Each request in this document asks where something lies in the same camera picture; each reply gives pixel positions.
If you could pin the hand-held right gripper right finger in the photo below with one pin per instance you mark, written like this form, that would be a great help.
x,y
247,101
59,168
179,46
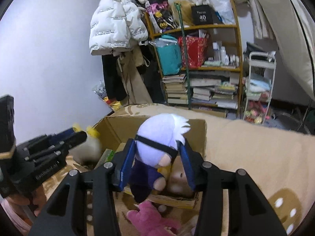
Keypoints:
x,y
187,162

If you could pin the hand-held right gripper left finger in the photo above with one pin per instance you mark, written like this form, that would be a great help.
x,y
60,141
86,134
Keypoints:
x,y
126,162

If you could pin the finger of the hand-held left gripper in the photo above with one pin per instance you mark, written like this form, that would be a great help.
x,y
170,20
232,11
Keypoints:
x,y
59,135
73,140

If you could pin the white and yellow plush toy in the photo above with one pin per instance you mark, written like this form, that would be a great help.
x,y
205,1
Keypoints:
x,y
88,147

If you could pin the pink roll plush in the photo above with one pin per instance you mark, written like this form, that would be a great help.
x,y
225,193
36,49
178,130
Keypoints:
x,y
178,179

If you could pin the green tissue packet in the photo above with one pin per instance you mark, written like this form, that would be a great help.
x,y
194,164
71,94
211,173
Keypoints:
x,y
108,156

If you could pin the cardboard box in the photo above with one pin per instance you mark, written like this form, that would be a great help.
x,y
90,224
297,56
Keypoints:
x,y
196,137

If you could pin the white-haired purple plush doll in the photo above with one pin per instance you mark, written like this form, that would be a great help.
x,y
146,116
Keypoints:
x,y
155,137

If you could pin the pink bear plush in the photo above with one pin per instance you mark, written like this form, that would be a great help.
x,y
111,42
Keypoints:
x,y
152,218

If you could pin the person's left hand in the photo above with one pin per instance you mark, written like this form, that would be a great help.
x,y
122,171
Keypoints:
x,y
19,201

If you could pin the person's pink clothed body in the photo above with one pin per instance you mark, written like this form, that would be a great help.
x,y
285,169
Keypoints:
x,y
9,218

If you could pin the plastic bag with yellow items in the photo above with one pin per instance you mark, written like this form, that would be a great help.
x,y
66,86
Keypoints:
x,y
101,91

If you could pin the beige printed blanket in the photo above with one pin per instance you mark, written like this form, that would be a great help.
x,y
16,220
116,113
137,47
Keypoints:
x,y
246,152

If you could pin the black hanging garment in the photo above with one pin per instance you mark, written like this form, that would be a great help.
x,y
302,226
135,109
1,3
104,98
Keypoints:
x,y
112,78

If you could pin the stack of old books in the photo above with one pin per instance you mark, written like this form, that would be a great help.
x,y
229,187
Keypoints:
x,y
174,88

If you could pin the pile of books and papers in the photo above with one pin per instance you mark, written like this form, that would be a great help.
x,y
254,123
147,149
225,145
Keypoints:
x,y
211,91

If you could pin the beige hanging coat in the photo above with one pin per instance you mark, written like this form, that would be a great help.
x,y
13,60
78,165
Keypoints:
x,y
133,83

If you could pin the dark hanging clothes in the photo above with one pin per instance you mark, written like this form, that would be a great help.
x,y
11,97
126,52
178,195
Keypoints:
x,y
152,83

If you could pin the wooden shelf unit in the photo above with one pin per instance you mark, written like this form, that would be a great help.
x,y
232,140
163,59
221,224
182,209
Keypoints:
x,y
221,69

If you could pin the green pole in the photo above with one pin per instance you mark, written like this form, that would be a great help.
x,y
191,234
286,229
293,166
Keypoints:
x,y
185,61

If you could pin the teal bag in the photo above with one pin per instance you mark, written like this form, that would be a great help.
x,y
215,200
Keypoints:
x,y
168,59

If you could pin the red patterned bag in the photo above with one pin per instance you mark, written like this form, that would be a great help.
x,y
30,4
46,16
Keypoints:
x,y
194,51

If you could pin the group of toiletry bottles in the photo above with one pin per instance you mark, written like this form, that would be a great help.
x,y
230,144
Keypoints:
x,y
222,54

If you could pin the white puffer jacket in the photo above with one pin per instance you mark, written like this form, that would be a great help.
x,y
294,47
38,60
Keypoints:
x,y
110,24

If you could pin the clear zip plastic bag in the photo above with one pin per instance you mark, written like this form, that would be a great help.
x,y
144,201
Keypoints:
x,y
160,42

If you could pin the white trolley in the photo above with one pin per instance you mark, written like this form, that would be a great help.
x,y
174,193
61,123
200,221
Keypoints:
x,y
258,53

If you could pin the black box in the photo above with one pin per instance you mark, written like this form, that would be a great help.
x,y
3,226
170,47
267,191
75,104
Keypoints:
x,y
201,16

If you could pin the blonde wig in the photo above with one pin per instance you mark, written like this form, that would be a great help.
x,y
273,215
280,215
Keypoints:
x,y
188,14

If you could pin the black pink patterned bag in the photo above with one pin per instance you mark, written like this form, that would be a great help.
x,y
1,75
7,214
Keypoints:
x,y
160,14

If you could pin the white folded mattress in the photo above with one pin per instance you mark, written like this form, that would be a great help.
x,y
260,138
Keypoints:
x,y
290,41

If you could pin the white plastic bag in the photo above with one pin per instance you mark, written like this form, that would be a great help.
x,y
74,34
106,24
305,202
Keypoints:
x,y
221,2

